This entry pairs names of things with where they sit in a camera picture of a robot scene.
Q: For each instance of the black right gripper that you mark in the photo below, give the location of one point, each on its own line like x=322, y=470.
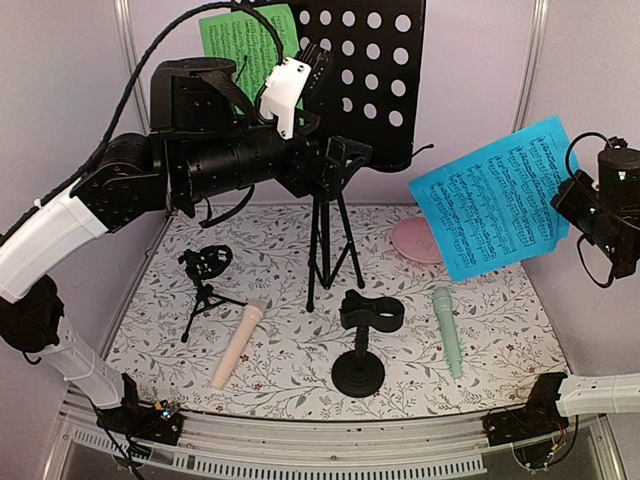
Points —
x=562, y=200

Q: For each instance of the pink plastic plate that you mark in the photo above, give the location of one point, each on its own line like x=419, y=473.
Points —
x=414, y=240

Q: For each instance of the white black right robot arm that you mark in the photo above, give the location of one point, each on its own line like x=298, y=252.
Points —
x=606, y=213

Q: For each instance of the black music stand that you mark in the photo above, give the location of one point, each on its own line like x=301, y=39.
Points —
x=365, y=66

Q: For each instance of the black tripod microphone stand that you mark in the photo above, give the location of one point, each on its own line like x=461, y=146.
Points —
x=202, y=266

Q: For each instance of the black round-base microphone stand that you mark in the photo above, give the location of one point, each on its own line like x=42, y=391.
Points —
x=360, y=373

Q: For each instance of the blue sheet music page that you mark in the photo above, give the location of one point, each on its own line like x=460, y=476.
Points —
x=492, y=208

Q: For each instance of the mint green toy microphone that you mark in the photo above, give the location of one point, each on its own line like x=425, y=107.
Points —
x=443, y=309

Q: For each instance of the green sheet music page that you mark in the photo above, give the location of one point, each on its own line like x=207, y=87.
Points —
x=239, y=37

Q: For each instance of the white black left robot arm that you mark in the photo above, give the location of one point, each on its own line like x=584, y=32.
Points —
x=207, y=137

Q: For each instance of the aluminium front rail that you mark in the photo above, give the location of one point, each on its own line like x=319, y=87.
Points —
x=225, y=447

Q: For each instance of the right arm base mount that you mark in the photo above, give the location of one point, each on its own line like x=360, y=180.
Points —
x=538, y=416

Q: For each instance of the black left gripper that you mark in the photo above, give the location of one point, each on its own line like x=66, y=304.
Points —
x=328, y=181

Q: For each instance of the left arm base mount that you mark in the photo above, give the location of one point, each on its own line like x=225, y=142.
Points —
x=159, y=422

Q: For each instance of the beige toy microphone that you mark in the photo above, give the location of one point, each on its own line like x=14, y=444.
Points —
x=252, y=314

